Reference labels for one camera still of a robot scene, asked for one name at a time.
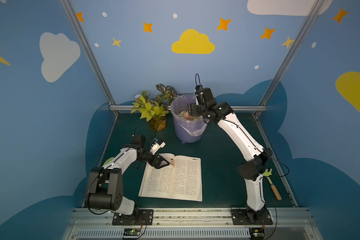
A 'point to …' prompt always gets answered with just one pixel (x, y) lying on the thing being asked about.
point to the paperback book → (181, 179)
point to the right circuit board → (257, 233)
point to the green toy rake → (267, 174)
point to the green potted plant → (153, 110)
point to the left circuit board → (131, 232)
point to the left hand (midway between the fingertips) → (163, 159)
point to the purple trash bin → (189, 129)
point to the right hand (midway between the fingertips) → (197, 105)
